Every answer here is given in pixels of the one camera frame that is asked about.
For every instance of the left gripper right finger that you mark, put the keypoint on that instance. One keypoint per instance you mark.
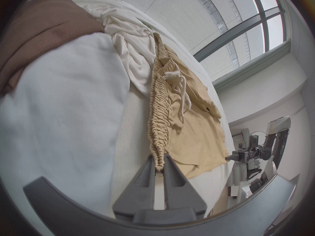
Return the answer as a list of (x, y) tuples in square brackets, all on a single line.
[(182, 193)]

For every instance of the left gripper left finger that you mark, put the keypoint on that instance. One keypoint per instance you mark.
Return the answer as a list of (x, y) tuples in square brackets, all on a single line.
[(137, 193)]

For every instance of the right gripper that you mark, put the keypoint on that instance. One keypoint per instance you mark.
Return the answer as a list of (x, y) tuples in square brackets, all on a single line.
[(240, 156)]

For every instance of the tan shorts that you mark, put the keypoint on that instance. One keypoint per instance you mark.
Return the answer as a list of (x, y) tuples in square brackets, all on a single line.
[(196, 136)]

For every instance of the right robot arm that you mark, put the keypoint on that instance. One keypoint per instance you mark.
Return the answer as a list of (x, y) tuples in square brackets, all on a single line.
[(279, 124)]

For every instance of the bed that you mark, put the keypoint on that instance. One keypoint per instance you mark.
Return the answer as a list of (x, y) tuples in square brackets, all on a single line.
[(134, 141)]

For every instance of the pale grey garment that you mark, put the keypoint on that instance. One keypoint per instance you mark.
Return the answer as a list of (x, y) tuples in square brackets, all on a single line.
[(61, 107)]

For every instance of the window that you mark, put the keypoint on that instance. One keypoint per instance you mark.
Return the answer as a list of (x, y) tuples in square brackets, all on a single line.
[(196, 21)]

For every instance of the cream garment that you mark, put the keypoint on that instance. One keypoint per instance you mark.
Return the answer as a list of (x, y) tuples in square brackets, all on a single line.
[(130, 45)]

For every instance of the brown garment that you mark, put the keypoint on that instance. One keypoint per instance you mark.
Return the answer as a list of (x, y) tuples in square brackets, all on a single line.
[(49, 28)]

